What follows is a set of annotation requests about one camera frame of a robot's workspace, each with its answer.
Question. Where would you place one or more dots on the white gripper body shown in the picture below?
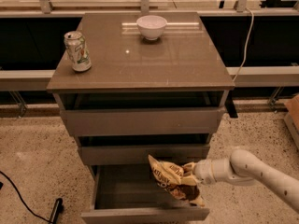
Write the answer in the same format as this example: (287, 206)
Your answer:
(204, 171)

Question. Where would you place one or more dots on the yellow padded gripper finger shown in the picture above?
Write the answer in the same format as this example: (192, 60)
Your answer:
(188, 177)

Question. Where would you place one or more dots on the brown yellow chip bag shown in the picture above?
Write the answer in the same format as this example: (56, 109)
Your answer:
(176, 180)

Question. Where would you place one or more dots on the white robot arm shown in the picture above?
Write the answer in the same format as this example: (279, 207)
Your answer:
(243, 168)

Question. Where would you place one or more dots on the grey bottom drawer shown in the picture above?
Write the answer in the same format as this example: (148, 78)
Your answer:
(128, 194)

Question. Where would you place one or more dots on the grey drawer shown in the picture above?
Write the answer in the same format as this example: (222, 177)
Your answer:
(116, 122)
(112, 155)
(128, 194)

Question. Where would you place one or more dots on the grey drawer cabinet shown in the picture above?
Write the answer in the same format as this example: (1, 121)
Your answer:
(182, 69)

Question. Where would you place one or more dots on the grey middle drawer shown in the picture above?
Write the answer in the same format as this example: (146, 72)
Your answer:
(112, 155)

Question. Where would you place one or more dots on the grey top drawer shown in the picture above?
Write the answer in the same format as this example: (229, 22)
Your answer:
(116, 122)

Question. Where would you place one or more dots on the black floor plug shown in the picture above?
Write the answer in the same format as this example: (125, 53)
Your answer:
(57, 209)

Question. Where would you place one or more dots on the white ceramic bowl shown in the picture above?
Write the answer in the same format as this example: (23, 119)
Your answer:
(151, 27)

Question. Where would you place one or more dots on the green white soda can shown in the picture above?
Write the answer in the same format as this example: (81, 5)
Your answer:
(77, 51)

